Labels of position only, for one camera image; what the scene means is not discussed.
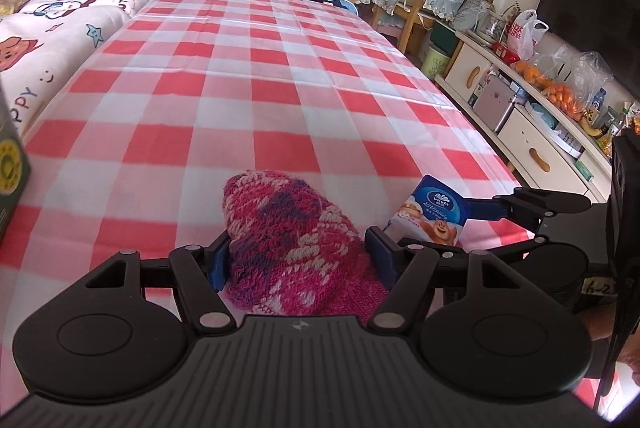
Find blue tissue packet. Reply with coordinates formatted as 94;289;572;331
385;174;473;249

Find cream television cabinet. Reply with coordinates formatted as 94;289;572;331
435;30;621;205

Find bag of small oranges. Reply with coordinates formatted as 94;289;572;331
542;82;586;117

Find cardboard box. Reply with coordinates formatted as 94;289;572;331
0;80;32;245

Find red checked tablecloth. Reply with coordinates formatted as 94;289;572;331
0;0;616;409

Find pink knit hat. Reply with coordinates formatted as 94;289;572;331
222;170;390;317

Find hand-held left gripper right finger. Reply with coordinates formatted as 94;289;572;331
364;226;526;333

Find blue stool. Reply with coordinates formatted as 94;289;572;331
295;0;359;16

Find bananas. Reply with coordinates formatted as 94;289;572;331
580;115;606;139

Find glass kettle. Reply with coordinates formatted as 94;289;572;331
477;12;508;41

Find white plastic bag red print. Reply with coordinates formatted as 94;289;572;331
507;9;550;61

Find cartoon printed sofa sheet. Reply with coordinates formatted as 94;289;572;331
0;0;172;139

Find red snack package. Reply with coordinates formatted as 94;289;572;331
492;42;521;66

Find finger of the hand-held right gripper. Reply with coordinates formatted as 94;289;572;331
467;187;593;223
400;234;550;259

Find person's right hand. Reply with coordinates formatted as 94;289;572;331
576;298;640;371

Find light green trash bin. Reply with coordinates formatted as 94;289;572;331
420;42;454;79

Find black television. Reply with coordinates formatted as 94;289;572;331
537;0;640;104

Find clear plastic bag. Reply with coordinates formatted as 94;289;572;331
570;52;615;109

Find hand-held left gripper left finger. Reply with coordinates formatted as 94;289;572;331
82;230;232;334

